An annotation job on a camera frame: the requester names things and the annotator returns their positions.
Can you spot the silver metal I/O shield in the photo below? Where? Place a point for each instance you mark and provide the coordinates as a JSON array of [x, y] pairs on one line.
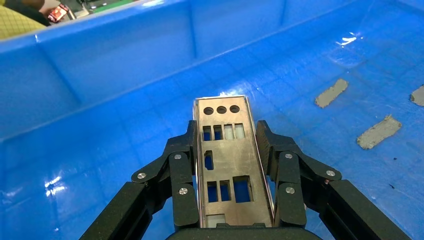
[[232, 162]]

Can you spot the blue plastic tray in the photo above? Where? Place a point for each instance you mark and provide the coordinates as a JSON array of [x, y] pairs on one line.
[[99, 99]]

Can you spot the red black handheld device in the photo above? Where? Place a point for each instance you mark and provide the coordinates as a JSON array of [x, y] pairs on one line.
[[58, 13]]

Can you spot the gray tape residue patch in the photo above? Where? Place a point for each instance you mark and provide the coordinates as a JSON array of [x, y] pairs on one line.
[[331, 93], [419, 96], [378, 133]]

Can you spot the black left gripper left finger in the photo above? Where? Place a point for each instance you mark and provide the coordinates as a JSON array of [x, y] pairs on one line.
[[180, 172]]

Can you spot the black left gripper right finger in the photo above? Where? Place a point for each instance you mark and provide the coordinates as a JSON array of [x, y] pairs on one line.
[[288, 172]]

